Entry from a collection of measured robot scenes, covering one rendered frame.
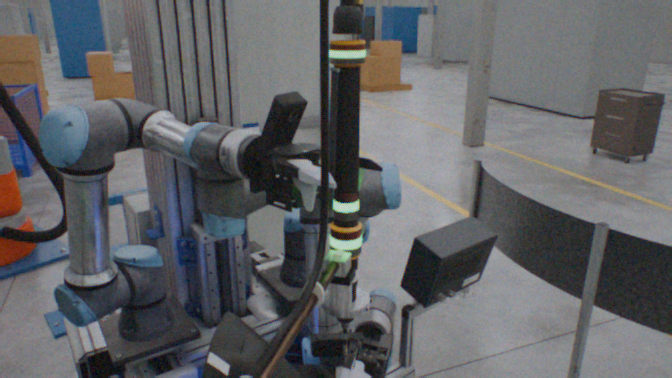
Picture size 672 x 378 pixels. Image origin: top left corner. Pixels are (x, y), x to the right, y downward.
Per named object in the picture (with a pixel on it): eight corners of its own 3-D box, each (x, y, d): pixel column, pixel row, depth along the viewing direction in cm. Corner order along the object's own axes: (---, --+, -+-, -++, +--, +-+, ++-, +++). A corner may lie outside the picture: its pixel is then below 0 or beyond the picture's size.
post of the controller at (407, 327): (405, 368, 147) (409, 311, 140) (398, 363, 149) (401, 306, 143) (412, 364, 149) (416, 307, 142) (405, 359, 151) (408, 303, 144)
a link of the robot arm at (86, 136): (135, 312, 127) (134, 107, 104) (80, 342, 115) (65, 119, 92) (106, 291, 132) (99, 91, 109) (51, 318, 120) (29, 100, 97)
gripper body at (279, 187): (330, 199, 74) (275, 182, 81) (329, 143, 71) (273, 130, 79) (292, 214, 68) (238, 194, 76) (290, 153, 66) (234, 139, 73)
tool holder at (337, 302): (359, 330, 66) (361, 264, 63) (309, 321, 68) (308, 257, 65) (374, 296, 74) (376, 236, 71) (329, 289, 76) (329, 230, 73)
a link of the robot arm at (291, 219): (282, 242, 164) (280, 204, 160) (322, 239, 167) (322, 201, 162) (285, 258, 153) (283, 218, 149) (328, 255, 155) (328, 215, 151)
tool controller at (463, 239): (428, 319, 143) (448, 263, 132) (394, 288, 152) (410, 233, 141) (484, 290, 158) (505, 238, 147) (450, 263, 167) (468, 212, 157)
